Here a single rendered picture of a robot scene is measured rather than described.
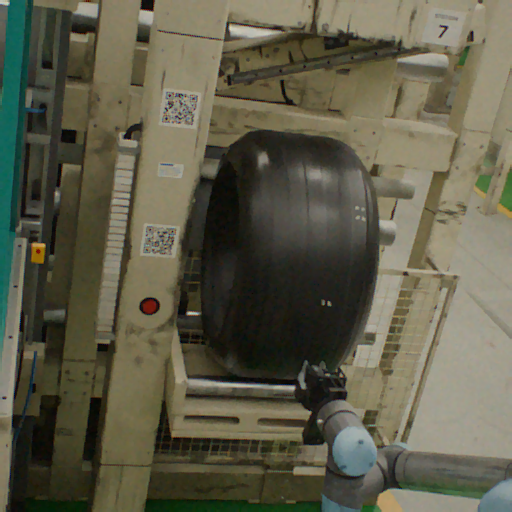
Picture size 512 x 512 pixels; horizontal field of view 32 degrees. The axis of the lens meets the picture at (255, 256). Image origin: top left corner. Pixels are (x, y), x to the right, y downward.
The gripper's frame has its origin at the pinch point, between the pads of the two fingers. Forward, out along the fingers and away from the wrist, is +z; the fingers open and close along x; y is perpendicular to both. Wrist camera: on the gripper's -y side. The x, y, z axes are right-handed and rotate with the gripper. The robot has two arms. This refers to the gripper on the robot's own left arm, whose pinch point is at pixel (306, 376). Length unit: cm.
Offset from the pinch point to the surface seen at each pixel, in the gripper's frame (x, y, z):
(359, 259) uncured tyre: -5.2, 28.3, -3.0
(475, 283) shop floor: -182, -69, 264
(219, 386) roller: 15.8, -8.7, 10.5
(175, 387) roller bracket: 26.4, -7.3, 6.3
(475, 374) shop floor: -142, -81, 172
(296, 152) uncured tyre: 6.9, 45.1, 13.4
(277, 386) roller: 2.4, -8.1, 10.8
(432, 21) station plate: -26, 75, 34
